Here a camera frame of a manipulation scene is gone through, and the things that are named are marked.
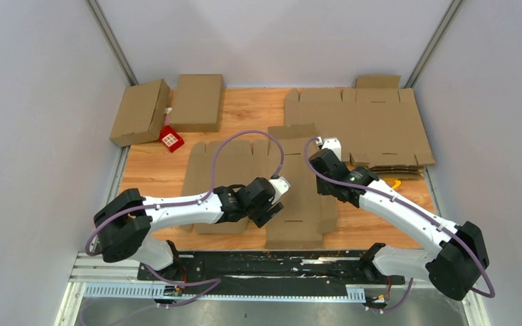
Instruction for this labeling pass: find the cardboard box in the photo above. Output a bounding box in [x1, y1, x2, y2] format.
[182, 123, 338, 249]
[109, 79, 170, 147]
[170, 74, 224, 132]

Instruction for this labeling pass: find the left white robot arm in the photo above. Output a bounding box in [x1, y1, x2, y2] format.
[93, 177, 291, 280]

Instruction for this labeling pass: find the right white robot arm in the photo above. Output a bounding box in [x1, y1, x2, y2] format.
[304, 149, 496, 301]

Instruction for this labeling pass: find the folded cardboard box upright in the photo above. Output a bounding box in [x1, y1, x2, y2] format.
[170, 74, 224, 132]

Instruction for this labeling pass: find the stack of flat cardboard sheets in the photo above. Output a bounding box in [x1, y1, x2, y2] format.
[284, 74, 436, 179]

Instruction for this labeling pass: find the yellow plastic wedge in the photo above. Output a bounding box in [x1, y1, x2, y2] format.
[385, 178, 402, 189]

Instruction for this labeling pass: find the red plastic block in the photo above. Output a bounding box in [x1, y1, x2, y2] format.
[158, 125, 185, 153]

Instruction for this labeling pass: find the pink white small item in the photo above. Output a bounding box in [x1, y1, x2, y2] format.
[164, 107, 173, 126]

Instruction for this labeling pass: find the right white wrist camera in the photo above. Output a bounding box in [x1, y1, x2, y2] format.
[316, 137, 343, 161]

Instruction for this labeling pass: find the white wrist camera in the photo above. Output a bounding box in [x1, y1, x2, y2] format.
[316, 137, 343, 161]
[269, 177, 290, 204]

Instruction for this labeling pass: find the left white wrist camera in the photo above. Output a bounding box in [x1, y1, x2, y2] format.
[269, 177, 290, 204]

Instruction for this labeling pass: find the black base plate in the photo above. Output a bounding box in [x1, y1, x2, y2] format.
[158, 243, 404, 297]

